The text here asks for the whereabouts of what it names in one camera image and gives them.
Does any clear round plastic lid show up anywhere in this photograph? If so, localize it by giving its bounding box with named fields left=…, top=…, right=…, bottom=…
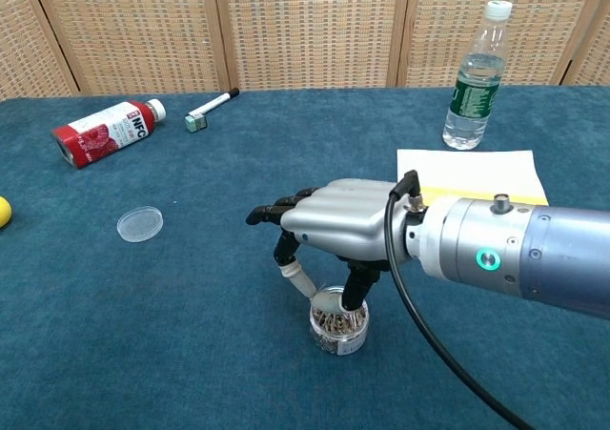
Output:
left=116, top=205, right=165, bottom=244

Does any blue felt table mat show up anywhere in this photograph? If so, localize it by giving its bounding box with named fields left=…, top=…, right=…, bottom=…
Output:
left=0, top=85, right=610, bottom=430

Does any yellow white sticky note pad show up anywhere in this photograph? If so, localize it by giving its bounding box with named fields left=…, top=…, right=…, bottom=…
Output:
left=396, top=149, right=550, bottom=209

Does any white marker black cap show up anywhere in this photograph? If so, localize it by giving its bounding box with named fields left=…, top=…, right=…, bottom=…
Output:
left=186, top=87, right=241, bottom=119

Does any red juice bottle white cap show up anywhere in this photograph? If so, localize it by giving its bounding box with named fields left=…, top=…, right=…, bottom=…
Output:
left=51, top=98, right=168, bottom=170

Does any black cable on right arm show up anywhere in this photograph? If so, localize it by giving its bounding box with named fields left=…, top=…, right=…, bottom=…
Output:
left=383, top=169, right=538, bottom=430

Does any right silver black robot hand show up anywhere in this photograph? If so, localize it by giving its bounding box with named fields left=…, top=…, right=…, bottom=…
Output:
left=245, top=177, right=412, bottom=316

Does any clear water bottle green label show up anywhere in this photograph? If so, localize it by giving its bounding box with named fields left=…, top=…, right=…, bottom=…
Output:
left=441, top=0, right=514, bottom=152

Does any woven rattan screen panel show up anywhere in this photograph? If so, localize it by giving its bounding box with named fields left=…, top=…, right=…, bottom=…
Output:
left=28, top=0, right=231, bottom=95
left=563, top=0, right=610, bottom=87
left=0, top=0, right=80, bottom=101
left=397, top=0, right=610, bottom=89
left=212, top=0, right=417, bottom=91

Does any clear jar of toothpicks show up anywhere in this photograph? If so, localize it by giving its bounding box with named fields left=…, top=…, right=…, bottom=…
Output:
left=308, top=285, right=371, bottom=357

